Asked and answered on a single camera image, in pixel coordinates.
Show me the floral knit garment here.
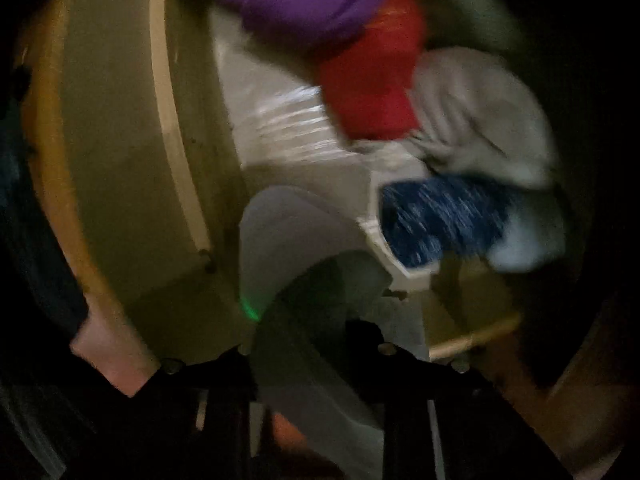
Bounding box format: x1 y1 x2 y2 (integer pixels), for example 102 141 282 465
405 47 558 191

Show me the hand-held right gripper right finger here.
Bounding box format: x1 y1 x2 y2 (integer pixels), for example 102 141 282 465
345 319 571 480

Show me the purple underwear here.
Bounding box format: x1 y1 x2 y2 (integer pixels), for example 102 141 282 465
172 0 451 56

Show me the blue speckled underwear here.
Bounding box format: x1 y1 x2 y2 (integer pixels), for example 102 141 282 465
377 175 518 268

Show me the red underwear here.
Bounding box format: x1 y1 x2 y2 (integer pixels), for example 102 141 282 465
317 0 428 141

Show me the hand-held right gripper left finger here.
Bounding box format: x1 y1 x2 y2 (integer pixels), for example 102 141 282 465
100 345 259 480

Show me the person's left forearm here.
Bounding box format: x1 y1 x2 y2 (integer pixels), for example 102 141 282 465
70 310 161 398

